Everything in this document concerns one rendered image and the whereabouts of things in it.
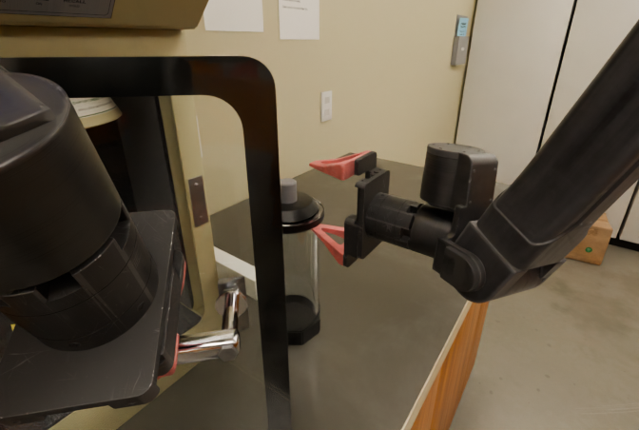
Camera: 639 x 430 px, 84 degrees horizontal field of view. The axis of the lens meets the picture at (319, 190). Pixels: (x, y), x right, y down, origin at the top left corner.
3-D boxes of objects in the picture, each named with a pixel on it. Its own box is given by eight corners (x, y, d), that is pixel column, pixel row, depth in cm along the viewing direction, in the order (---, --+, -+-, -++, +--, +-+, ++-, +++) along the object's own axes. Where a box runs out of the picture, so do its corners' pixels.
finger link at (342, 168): (326, 141, 49) (387, 152, 44) (326, 188, 52) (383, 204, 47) (295, 153, 44) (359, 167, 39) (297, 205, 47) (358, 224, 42)
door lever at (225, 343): (128, 328, 28) (121, 302, 27) (248, 312, 30) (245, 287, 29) (103, 388, 23) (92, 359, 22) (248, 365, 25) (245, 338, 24)
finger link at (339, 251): (326, 187, 52) (384, 203, 47) (326, 229, 55) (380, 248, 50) (297, 204, 47) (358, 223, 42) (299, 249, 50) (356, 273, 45)
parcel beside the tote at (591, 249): (530, 250, 255) (540, 215, 244) (531, 230, 281) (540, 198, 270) (600, 266, 236) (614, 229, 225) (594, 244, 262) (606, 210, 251)
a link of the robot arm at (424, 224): (458, 276, 36) (473, 257, 41) (472, 214, 34) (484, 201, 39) (396, 254, 40) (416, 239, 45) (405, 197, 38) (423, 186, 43)
